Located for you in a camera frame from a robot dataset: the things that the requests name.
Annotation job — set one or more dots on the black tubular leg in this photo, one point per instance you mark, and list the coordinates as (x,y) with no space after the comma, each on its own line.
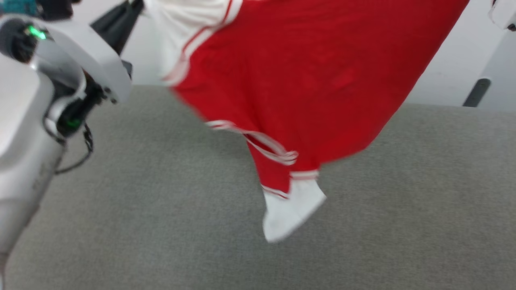
(477,92)

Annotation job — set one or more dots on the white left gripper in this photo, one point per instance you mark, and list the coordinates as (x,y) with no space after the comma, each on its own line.
(94,56)

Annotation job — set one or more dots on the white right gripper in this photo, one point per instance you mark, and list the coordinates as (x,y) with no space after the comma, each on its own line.
(504,13)

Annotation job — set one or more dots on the red and white jersey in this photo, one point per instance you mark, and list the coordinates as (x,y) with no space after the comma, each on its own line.
(306,80)

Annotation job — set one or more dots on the white panel with screws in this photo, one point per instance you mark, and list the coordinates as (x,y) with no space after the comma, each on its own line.
(500,76)

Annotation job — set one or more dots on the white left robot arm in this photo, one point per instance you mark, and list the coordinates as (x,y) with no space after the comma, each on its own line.
(24,133)

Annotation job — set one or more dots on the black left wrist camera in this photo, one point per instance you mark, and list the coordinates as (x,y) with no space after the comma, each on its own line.
(56,9)

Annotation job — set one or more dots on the teal left camera connector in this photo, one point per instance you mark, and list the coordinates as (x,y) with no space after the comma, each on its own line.
(18,6)

